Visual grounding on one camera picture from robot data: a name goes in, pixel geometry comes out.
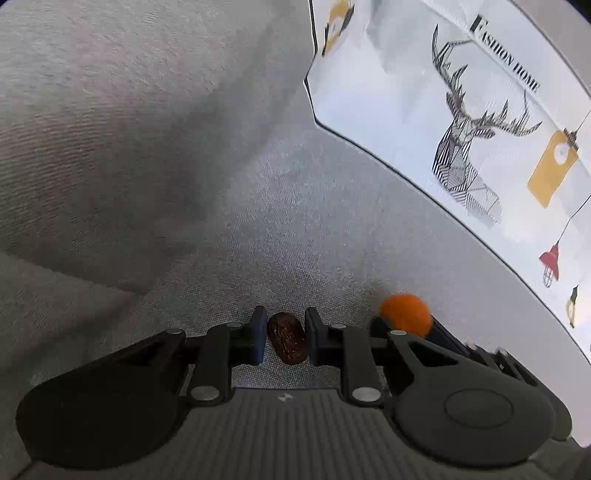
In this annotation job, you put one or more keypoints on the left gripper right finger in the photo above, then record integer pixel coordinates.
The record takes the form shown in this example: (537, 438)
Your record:
(348, 349)

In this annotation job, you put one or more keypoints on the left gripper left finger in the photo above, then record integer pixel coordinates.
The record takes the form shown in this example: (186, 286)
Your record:
(221, 349)

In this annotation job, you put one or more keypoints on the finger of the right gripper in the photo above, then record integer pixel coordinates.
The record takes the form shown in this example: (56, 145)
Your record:
(442, 337)
(379, 328)

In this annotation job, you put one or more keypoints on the dark red jujube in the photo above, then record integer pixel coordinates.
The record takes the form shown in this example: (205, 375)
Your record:
(287, 337)

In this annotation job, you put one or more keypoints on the small mandarin orange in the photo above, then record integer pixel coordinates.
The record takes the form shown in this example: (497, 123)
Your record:
(407, 312)

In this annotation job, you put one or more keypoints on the grey printed sofa cover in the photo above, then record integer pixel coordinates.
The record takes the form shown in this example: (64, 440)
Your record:
(160, 167)

